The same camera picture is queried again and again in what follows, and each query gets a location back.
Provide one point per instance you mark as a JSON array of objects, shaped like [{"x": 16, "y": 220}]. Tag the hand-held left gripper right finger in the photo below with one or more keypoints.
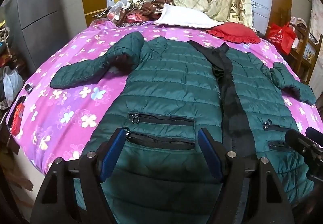
[{"x": 210, "y": 154}]

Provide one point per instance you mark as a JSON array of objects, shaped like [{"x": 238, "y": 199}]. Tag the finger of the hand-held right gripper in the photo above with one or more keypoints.
[
  {"x": 299, "y": 140},
  {"x": 316, "y": 135}
]

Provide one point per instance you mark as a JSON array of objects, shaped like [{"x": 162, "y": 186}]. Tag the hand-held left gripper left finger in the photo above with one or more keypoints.
[{"x": 113, "y": 153}]

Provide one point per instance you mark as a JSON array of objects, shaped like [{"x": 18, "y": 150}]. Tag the green puffer jacket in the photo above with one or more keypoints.
[{"x": 164, "y": 82}]

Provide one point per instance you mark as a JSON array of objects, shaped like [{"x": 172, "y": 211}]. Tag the pink floral bed sheet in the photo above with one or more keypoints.
[{"x": 75, "y": 103}]

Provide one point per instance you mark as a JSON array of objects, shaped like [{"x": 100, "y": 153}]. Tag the framed picture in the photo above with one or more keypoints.
[{"x": 309, "y": 50}]

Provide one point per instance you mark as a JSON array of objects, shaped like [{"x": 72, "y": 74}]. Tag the wooden shelf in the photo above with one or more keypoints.
[{"x": 300, "y": 45}]

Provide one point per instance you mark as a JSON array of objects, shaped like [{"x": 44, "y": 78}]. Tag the red packet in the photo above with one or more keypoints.
[{"x": 17, "y": 119}]

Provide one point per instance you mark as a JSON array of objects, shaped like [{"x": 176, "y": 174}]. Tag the red shopping bag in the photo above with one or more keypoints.
[{"x": 281, "y": 36}]

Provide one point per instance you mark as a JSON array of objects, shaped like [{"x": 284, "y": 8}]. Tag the small black device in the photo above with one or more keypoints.
[{"x": 28, "y": 88}]

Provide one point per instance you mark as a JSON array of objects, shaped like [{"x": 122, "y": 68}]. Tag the white plastic bag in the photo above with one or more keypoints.
[{"x": 12, "y": 85}]

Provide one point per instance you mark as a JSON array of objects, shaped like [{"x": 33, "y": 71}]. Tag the red ruffled pillow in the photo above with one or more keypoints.
[{"x": 232, "y": 33}]

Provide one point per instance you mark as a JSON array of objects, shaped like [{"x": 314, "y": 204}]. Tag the red patterned cushion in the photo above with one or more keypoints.
[{"x": 133, "y": 18}]

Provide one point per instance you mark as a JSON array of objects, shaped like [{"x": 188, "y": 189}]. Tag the white pillow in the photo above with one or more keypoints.
[{"x": 181, "y": 18}]

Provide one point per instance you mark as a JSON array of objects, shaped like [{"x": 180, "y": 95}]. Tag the clear plastic bag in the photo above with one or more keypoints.
[{"x": 117, "y": 10}]

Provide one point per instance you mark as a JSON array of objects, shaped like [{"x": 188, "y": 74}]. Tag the grey refrigerator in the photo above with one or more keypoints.
[{"x": 37, "y": 12}]

